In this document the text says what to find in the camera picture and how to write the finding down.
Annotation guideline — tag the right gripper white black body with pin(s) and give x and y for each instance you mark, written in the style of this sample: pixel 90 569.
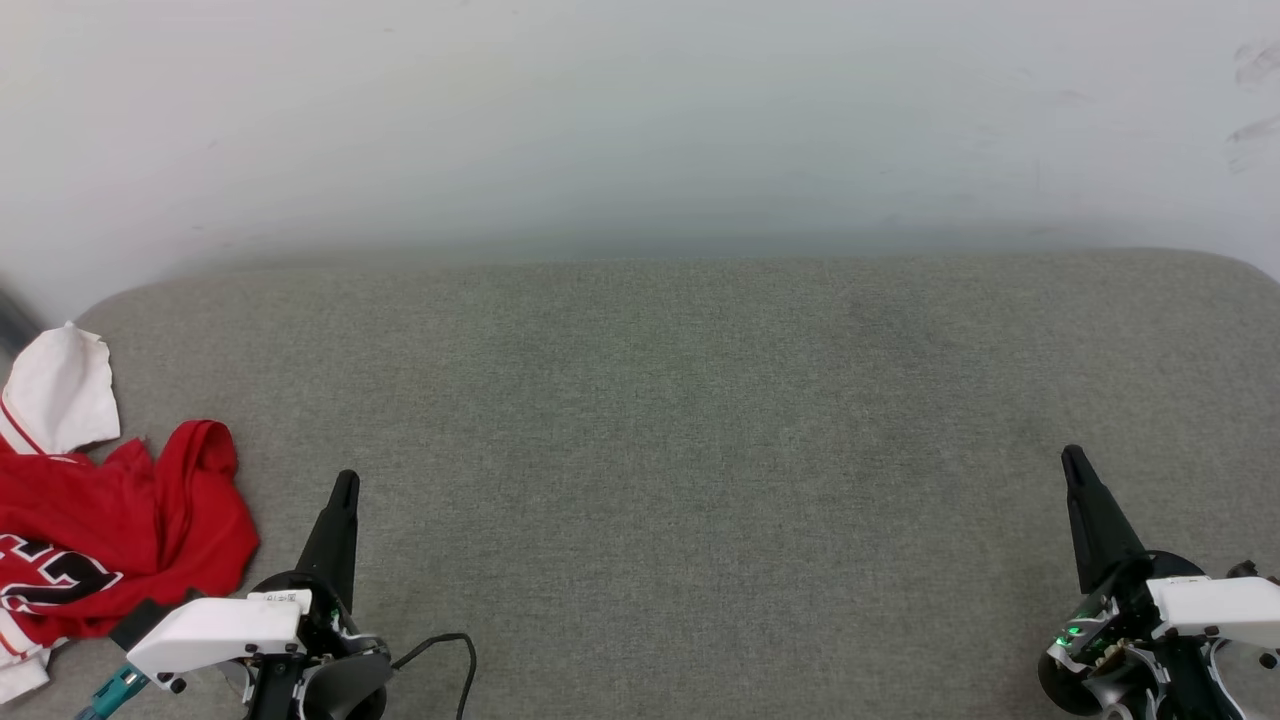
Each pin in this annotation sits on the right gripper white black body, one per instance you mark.
pixel 1200 605

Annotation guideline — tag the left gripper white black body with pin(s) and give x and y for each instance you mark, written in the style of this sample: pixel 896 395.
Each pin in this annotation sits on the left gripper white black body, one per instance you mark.
pixel 215 630

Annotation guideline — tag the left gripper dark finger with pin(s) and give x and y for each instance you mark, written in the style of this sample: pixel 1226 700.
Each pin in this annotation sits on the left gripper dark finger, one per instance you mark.
pixel 346 550
pixel 322 545

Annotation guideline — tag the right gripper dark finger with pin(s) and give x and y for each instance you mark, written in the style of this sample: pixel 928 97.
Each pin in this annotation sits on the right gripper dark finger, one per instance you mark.
pixel 1110 530
pixel 1085 535

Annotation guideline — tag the red and white jersey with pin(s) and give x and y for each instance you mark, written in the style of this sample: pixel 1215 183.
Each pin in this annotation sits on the red and white jersey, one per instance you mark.
pixel 120 520

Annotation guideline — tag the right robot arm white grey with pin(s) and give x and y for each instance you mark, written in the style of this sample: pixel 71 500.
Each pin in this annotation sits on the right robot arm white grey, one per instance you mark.
pixel 1255 690

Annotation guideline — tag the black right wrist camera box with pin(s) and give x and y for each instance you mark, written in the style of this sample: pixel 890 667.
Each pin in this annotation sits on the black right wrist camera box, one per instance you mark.
pixel 1245 570

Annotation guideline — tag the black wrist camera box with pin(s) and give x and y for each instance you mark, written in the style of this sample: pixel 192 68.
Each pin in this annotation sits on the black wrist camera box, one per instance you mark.
pixel 1245 570
pixel 140 622

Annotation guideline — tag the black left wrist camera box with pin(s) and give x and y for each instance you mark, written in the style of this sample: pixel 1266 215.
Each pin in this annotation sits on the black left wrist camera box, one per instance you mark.
pixel 140 622

